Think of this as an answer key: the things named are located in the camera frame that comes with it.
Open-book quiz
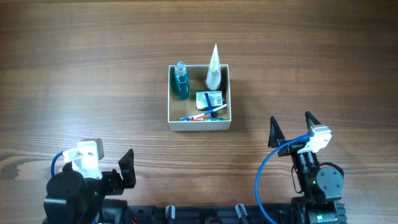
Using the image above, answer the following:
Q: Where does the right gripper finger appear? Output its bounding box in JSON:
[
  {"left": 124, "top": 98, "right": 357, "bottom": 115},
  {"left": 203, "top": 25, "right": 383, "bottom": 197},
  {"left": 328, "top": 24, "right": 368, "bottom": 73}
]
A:
[
  {"left": 268, "top": 116, "right": 285, "bottom": 148},
  {"left": 305, "top": 111, "right": 321, "bottom": 129}
]

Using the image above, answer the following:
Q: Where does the blue white toothbrush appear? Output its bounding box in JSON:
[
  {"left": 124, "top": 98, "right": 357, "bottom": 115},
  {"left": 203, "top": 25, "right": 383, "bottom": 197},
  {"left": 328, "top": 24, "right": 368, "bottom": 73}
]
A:
[{"left": 177, "top": 104, "right": 228, "bottom": 121}]

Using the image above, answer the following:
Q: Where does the toothpaste tube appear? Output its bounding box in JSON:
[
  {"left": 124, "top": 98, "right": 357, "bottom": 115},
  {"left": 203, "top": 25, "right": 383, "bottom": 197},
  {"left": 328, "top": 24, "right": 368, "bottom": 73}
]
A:
[{"left": 179, "top": 117, "right": 226, "bottom": 122}]

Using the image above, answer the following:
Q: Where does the green soap bar pack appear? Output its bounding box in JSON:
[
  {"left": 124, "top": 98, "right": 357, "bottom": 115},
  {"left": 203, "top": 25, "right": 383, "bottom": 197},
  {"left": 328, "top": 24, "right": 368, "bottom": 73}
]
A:
[{"left": 195, "top": 91, "right": 224, "bottom": 111}]

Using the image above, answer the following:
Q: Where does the white lotion tube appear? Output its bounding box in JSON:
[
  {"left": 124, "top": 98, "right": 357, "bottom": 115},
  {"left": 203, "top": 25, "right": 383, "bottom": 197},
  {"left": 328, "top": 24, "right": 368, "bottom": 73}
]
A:
[{"left": 206, "top": 44, "right": 221, "bottom": 90}]

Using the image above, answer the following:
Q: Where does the blue mouthwash bottle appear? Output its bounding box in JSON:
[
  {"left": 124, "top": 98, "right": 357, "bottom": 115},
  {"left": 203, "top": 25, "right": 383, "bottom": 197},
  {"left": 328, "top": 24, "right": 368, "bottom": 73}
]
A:
[{"left": 174, "top": 62, "right": 190, "bottom": 100}]

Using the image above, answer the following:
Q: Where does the blue disposable razor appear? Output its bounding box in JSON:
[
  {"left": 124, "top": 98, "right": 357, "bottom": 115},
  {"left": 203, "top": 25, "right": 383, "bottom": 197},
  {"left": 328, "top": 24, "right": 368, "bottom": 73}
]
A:
[{"left": 204, "top": 92, "right": 216, "bottom": 118}]

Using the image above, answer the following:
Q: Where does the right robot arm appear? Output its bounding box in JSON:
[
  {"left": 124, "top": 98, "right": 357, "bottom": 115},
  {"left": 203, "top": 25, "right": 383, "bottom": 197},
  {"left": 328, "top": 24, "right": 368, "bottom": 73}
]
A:
[{"left": 277, "top": 111, "right": 347, "bottom": 223}]

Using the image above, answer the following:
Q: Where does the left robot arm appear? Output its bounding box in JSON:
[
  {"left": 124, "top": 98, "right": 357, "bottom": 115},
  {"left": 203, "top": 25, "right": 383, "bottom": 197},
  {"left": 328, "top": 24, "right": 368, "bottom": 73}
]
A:
[{"left": 43, "top": 149, "right": 139, "bottom": 224}]

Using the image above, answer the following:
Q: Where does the open white cardboard box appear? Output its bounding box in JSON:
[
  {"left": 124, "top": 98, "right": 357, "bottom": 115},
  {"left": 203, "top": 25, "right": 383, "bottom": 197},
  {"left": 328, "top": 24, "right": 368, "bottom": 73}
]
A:
[{"left": 167, "top": 64, "right": 232, "bottom": 131}]

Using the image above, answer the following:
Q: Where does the right blue cable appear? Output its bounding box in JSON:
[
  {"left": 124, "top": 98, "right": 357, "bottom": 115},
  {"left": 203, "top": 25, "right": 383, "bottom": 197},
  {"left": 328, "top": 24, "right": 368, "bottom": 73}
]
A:
[{"left": 254, "top": 134, "right": 313, "bottom": 224}]

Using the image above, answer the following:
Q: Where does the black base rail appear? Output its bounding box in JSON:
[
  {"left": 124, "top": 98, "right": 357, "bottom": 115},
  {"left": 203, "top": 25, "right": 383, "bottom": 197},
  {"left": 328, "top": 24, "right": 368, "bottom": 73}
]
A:
[{"left": 102, "top": 203, "right": 346, "bottom": 224}]

